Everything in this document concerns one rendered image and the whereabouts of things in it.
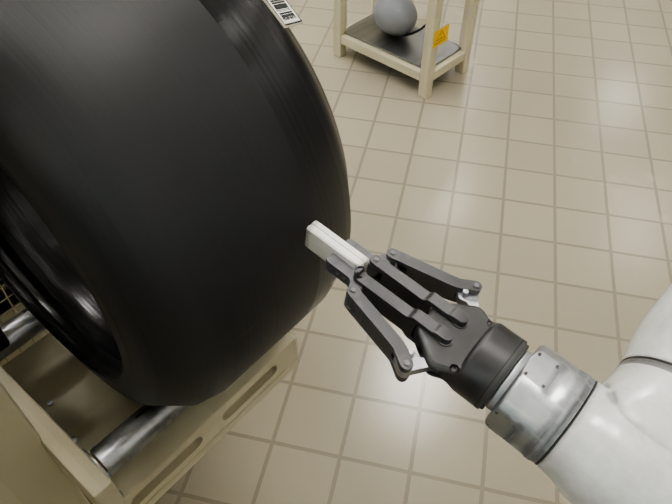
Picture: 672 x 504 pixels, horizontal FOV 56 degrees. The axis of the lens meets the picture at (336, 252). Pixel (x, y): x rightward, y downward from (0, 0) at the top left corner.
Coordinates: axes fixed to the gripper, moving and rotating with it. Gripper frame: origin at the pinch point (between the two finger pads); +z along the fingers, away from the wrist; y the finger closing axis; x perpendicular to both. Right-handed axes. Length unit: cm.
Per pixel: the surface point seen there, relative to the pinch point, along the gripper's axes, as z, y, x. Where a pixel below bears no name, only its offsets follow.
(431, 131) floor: 70, -172, 136
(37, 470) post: 20, 31, 38
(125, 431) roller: 15.1, 20.5, 34.9
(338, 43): 143, -194, 139
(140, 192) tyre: 11.4, 13.3, -9.9
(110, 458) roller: 13.7, 24.1, 35.2
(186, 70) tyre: 16.1, 3.7, -14.6
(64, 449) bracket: 17.8, 27.4, 32.6
